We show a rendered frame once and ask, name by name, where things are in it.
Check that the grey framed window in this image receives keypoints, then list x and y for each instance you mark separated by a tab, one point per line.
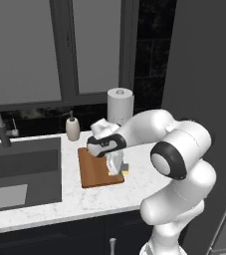
66	50

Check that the yellow sponge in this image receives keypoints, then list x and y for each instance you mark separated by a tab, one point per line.
126	169

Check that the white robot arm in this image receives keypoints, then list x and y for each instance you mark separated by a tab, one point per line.
180	156

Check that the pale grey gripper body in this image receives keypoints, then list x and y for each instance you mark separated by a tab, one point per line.
114	162

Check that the dark cupboard door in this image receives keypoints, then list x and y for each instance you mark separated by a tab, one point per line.
45	240
127	232

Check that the dark grey sink basin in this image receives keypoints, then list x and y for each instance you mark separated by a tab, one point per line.
21	172

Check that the white paper towel roll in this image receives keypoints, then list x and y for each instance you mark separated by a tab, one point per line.
119	106

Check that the beige soap dispenser bottle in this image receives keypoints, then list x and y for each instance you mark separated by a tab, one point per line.
73	130

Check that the dark grey fridge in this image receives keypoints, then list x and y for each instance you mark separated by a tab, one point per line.
200	66

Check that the brown wooden cutting board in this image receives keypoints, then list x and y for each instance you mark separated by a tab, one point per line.
93	171

